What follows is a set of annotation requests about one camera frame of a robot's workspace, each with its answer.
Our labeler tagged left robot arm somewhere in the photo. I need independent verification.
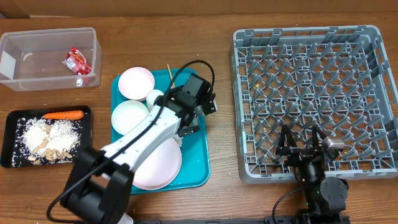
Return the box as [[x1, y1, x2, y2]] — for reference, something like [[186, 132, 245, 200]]
[[58, 87, 217, 223]]

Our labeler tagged black waste tray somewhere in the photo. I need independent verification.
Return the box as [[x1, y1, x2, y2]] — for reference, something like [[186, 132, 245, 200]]
[[1, 105, 93, 168]]

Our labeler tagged wooden skewer stick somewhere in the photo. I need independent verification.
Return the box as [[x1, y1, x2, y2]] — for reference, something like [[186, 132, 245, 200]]
[[167, 64, 175, 88]]

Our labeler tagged pink round plate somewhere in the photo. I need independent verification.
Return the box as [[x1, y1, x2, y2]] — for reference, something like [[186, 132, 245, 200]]
[[133, 138, 182, 190]]

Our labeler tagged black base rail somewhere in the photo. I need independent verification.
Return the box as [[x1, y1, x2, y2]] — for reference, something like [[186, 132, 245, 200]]
[[133, 216, 351, 224]]

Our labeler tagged clear plastic bin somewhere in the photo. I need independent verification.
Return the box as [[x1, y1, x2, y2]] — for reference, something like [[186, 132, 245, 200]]
[[1, 27, 101, 91]]

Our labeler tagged white paper cup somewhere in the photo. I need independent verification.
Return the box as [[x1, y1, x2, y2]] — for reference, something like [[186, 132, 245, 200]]
[[146, 89, 164, 111]]

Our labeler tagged rice and nuts pile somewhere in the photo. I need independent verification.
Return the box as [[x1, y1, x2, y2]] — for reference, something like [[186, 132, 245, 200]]
[[16, 118, 81, 166]]

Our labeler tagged teal serving tray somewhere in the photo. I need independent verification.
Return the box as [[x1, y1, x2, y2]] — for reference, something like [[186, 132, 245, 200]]
[[111, 68, 210, 195]]

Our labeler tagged pink bowl with food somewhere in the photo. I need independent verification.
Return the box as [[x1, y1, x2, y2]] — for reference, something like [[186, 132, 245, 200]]
[[118, 67, 155, 101]]

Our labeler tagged grey dishwasher rack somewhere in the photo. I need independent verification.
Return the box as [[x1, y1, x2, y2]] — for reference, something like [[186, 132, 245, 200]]
[[229, 25, 397, 184]]

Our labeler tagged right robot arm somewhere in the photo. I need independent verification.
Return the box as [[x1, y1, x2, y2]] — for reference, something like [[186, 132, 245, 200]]
[[272, 124, 350, 223]]

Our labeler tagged red foil wrapper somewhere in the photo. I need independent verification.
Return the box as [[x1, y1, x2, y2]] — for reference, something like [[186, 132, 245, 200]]
[[63, 47, 91, 75]]

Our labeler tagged orange carrot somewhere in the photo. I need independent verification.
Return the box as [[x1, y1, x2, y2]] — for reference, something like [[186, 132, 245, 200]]
[[43, 110, 84, 120]]

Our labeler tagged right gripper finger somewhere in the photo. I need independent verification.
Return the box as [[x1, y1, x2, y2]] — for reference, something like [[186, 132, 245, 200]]
[[277, 124, 297, 149], [312, 125, 326, 149]]

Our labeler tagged pale green bowl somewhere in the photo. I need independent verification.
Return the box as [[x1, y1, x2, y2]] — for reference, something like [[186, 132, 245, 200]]
[[111, 100, 149, 135]]

